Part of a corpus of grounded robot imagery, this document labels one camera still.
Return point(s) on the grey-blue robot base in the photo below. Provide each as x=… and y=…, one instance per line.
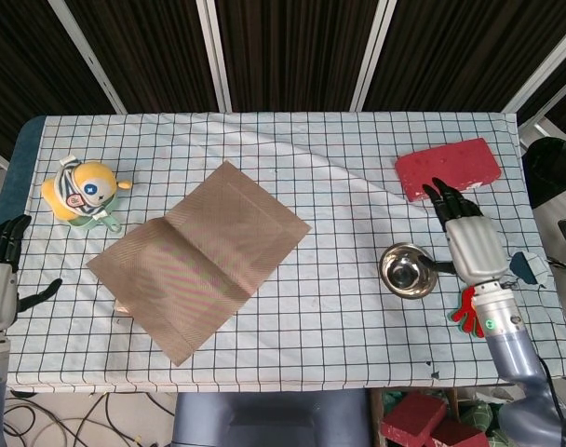
x=264, y=419

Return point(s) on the dark slatted partition panel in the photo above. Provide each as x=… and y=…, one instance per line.
x=292, y=56
x=148, y=56
x=22, y=70
x=562, y=79
x=450, y=56

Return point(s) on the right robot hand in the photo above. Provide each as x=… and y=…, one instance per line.
x=476, y=247

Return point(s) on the red green hand clapper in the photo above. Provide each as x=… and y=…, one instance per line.
x=467, y=316

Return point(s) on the white partition post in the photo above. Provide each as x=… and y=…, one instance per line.
x=539, y=70
x=87, y=56
x=213, y=56
x=373, y=56

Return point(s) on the milk tea bottle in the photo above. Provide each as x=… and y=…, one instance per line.
x=122, y=309

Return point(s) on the red brick with white chips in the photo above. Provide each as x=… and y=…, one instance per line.
x=446, y=163

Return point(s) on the white checkered tablecloth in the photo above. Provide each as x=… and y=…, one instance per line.
x=264, y=139

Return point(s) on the yellow plush toy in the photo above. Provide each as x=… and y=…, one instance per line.
x=92, y=177

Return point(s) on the stainless steel bowl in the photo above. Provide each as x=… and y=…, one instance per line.
x=404, y=274

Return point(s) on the green patterned cushion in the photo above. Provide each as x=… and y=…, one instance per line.
x=478, y=414

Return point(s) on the brown woven placemat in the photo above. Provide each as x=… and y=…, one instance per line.
x=194, y=261

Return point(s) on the black plastic bag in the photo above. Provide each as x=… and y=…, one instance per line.
x=553, y=172

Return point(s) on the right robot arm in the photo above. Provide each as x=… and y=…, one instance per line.
x=516, y=354

